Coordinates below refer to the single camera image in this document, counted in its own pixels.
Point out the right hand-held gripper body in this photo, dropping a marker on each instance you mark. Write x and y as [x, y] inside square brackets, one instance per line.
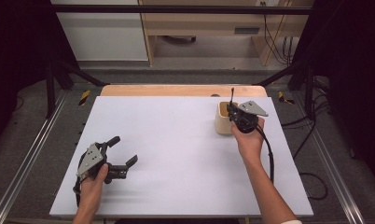
[249, 119]

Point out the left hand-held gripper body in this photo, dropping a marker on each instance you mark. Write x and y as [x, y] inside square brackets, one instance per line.
[90, 158]

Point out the beige square pen holder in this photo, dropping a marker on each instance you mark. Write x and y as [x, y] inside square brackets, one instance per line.
[221, 123]

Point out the black pen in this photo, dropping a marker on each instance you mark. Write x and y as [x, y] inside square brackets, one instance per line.
[232, 95]

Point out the person's right hand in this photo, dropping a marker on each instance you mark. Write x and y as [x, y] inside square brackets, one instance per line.
[250, 144]

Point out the person's left hand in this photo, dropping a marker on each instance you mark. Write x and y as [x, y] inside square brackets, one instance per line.
[90, 193]

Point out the yellow clamp right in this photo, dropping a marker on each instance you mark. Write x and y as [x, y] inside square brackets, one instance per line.
[283, 97]

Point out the yellow clamp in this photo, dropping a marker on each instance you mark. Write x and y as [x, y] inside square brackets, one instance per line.
[283, 97]
[84, 97]

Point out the yellow clamp left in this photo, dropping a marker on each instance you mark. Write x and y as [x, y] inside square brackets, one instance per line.
[84, 97]

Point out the wooden table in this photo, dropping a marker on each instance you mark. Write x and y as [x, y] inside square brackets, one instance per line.
[182, 90]

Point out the black metal stand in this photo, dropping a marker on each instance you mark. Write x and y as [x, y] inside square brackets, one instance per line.
[51, 93]
[309, 93]

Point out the light wooden desk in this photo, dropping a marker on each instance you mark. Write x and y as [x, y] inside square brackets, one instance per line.
[207, 23]

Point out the white cabinet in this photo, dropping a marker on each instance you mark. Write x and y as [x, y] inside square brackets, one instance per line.
[103, 37]

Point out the white sleeve cuff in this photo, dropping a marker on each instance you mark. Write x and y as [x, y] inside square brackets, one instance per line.
[292, 222]

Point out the black curtain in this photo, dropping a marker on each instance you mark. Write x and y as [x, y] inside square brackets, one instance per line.
[353, 62]
[17, 46]

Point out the aluminium floor rail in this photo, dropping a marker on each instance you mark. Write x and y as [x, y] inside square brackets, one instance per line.
[335, 174]
[27, 158]

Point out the black horizontal frame bar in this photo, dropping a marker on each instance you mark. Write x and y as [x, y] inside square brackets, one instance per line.
[176, 9]

